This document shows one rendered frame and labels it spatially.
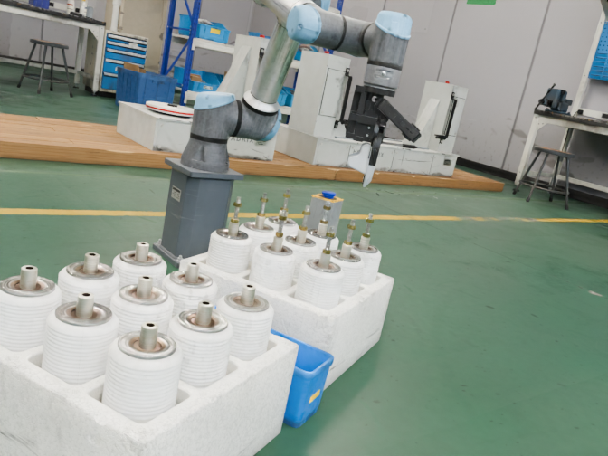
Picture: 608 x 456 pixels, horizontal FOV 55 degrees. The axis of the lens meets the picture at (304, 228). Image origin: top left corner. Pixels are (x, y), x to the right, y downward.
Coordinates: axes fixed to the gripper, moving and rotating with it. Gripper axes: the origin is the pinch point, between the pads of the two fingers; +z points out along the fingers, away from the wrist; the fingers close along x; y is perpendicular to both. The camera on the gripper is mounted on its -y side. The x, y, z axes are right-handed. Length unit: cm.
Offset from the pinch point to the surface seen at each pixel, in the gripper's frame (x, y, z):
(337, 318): 18.6, 1.1, 26.0
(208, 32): -494, 157, -43
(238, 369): 49, 16, 26
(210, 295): 36.4, 24.6, 19.6
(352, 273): 3.6, -1.0, 20.8
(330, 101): -271, 17, -7
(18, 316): 55, 48, 21
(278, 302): 15.4, 13.7, 26.7
